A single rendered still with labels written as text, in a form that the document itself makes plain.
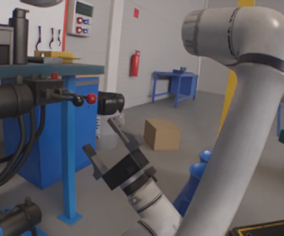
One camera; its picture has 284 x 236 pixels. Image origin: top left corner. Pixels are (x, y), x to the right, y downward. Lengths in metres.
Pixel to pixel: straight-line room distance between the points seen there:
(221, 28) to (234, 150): 0.25
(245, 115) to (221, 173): 0.11
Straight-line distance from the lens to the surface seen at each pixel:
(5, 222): 0.90
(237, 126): 0.39
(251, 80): 0.41
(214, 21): 0.50
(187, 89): 6.92
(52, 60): 1.03
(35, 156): 1.89
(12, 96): 0.72
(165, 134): 2.79
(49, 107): 1.77
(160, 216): 0.56
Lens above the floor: 1.10
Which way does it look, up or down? 15 degrees down
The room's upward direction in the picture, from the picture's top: 6 degrees clockwise
